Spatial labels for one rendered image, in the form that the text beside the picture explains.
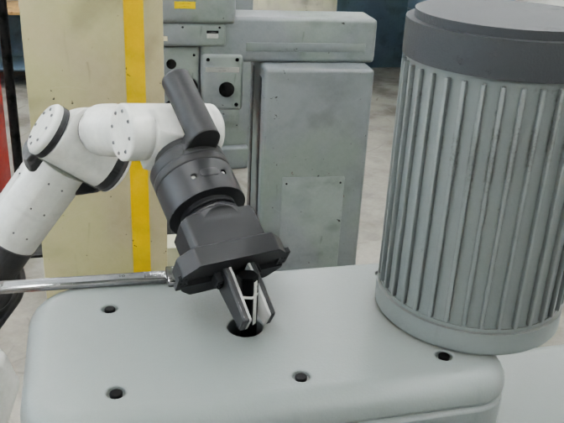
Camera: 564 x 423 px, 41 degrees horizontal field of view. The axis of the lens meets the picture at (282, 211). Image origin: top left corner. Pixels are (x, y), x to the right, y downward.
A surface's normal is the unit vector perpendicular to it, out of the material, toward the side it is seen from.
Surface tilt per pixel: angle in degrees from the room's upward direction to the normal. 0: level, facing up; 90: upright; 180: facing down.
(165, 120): 31
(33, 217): 95
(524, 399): 0
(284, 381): 0
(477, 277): 90
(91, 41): 90
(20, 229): 95
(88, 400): 0
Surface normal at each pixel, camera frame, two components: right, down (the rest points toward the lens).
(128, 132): -0.82, 0.08
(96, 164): 0.35, 0.47
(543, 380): 0.04, -0.91
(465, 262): -0.38, 0.36
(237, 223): 0.29, -0.60
